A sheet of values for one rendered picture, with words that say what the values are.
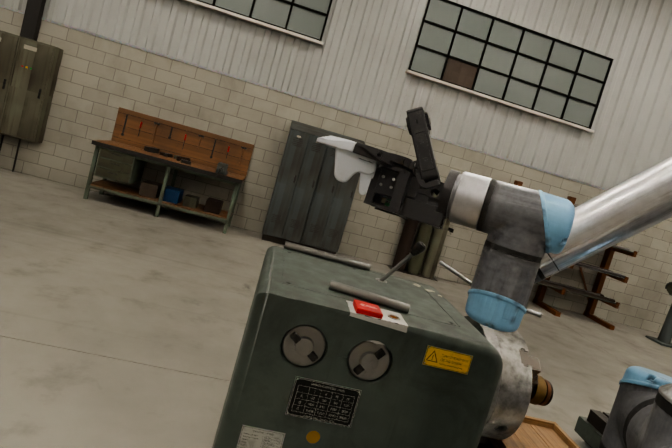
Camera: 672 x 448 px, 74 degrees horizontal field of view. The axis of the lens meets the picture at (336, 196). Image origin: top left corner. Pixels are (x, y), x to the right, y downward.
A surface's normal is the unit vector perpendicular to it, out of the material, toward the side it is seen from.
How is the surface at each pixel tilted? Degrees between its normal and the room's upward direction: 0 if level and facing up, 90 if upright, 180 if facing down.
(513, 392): 76
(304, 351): 90
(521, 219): 90
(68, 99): 90
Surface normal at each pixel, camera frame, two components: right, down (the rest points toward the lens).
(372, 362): 0.10, 0.11
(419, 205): -0.32, -0.16
